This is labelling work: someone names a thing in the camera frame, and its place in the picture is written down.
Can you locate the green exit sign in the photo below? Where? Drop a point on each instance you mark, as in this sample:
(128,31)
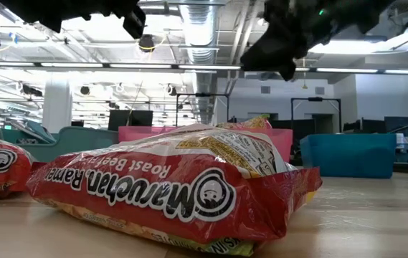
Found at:
(8,127)

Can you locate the black round ceiling speaker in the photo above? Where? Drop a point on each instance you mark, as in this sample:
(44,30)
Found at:
(85,90)

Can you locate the blue rectangular plastic bin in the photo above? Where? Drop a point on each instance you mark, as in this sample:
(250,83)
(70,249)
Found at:
(347,156)

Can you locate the shiny metal spoon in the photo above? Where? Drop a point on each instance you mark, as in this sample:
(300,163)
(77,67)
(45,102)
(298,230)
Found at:
(21,126)

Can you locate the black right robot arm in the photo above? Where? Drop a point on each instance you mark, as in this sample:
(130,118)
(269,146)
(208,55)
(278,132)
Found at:
(361,10)

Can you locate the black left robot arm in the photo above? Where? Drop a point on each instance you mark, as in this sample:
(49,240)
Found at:
(42,10)

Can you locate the black ceiling dome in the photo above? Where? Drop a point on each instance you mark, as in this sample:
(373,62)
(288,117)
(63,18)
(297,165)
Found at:
(146,43)

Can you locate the teal green plastic bin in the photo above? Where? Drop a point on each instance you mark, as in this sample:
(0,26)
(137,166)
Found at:
(81,143)

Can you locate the black computer monitor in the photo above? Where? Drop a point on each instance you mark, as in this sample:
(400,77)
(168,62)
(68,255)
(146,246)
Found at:
(142,118)
(117,120)

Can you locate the white pillar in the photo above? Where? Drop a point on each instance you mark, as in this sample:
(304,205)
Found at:
(56,107)

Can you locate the long ceiling light rail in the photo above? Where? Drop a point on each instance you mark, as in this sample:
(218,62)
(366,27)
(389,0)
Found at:
(71,65)

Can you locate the grey wall vent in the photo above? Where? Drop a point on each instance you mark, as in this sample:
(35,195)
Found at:
(265,90)

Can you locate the black desk monitor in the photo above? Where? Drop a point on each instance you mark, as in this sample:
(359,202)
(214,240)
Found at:
(399,123)

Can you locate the pink plastic tray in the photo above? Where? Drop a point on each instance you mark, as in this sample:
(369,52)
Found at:
(282,147)

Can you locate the black rectangular stand frame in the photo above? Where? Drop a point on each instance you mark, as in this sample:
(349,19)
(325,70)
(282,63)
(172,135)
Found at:
(314,99)

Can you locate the black ceiling spotlight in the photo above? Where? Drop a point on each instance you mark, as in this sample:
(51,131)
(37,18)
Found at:
(31,90)

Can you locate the silver spiral ventilation duct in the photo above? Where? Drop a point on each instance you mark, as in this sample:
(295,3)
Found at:
(200,28)

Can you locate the yellow green shrimp ramen packet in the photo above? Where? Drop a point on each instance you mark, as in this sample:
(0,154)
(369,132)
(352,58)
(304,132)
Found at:
(250,123)

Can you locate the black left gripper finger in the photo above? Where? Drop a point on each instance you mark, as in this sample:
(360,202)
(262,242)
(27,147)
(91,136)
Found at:
(135,21)

